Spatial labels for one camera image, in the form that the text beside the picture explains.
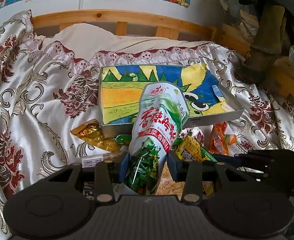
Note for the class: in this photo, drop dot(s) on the orange snack bag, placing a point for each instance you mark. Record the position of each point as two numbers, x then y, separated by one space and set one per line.
217 142

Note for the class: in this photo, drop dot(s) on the wooden bed frame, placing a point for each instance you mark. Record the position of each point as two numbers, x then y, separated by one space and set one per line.
166 27

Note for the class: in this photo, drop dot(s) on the orange mandarin fruit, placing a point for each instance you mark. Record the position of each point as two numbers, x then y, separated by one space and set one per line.
230 139

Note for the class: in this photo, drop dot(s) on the cream pillow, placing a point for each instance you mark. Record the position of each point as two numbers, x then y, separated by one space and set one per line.
85 40

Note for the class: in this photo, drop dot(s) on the seaweed snack white green bag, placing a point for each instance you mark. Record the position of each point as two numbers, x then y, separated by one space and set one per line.
163 111

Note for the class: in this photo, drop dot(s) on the pile of dark clothes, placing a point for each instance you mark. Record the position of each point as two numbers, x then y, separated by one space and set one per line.
269 27

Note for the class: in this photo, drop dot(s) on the gold foil snack packet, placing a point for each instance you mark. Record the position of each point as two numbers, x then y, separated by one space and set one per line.
92 133

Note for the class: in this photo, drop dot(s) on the silver tray with drawing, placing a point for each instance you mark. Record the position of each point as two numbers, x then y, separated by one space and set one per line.
191 93

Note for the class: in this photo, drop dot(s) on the rice cracker clear pack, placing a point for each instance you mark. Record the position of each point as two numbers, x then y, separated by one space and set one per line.
167 186

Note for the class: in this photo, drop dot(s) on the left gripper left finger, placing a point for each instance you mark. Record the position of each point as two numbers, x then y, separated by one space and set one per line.
108 172

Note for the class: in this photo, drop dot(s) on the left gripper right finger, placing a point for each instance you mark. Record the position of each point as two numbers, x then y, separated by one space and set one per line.
190 172

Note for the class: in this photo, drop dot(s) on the floral satin bedspread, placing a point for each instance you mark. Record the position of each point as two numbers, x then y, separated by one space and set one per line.
46 92

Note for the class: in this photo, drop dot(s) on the yellow snack packet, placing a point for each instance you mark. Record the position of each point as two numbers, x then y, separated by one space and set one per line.
190 149

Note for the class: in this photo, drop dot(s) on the peanut bar clear pack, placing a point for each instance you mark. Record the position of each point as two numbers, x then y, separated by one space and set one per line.
91 161

